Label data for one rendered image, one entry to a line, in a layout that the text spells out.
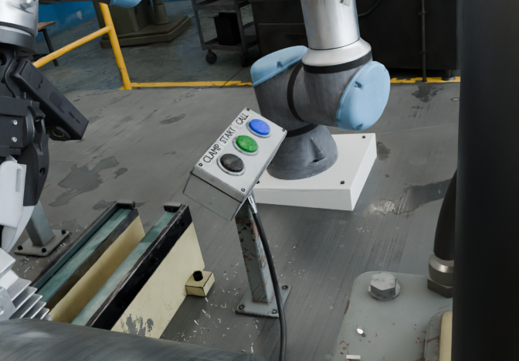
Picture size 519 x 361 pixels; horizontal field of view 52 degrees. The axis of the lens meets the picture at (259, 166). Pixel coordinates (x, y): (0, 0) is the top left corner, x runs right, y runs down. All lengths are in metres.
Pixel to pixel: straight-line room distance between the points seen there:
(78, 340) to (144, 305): 0.45
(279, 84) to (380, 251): 0.34
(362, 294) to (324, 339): 0.48
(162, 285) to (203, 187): 0.23
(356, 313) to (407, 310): 0.03
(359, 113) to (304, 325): 0.34
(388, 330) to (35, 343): 0.19
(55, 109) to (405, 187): 0.69
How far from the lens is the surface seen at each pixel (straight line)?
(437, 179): 1.09
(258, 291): 0.82
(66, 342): 0.33
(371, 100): 0.91
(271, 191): 1.04
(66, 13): 8.07
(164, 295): 0.83
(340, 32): 0.88
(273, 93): 0.98
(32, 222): 1.11
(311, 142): 1.03
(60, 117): 0.60
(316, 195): 1.01
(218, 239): 0.99
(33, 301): 0.59
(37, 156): 0.56
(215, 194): 0.64
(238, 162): 0.64
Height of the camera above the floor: 1.36
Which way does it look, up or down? 28 degrees down
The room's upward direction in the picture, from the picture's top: 11 degrees counter-clockwise
